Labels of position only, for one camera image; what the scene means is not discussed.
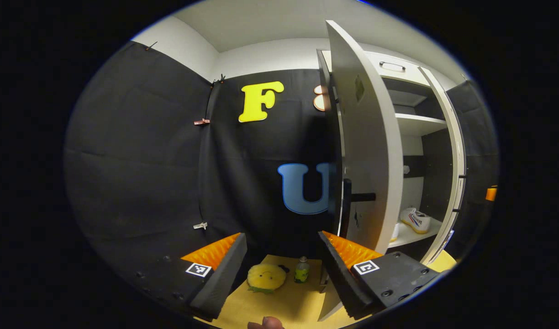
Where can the small green bottle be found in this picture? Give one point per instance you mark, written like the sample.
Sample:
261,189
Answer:
301,272

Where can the black clip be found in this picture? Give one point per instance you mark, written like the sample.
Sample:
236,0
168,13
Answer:
150,45
218,79

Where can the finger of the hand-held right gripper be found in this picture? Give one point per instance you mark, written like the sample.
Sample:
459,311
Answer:
491,194

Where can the white shoe cabinet door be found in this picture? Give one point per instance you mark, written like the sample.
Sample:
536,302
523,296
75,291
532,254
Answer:
455,151
371,137

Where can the black backdrop cloth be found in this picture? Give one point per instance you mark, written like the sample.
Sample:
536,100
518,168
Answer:
147,160

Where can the copper clip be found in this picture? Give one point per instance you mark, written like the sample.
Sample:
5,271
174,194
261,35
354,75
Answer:
202,122

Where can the white clip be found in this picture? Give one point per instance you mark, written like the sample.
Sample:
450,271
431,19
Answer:
200,225

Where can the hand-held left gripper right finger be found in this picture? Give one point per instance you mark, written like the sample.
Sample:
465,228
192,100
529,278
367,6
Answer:
341,274

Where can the beige cabinet drawer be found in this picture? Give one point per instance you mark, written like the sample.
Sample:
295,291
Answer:
407,75

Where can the yellow plush toy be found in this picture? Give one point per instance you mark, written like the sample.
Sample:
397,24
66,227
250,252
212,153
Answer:
266,276

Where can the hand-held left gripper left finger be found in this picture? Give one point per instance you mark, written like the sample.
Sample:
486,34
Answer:
224,278

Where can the white shoe cabinet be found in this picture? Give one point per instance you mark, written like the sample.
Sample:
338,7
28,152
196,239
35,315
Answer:
432,169

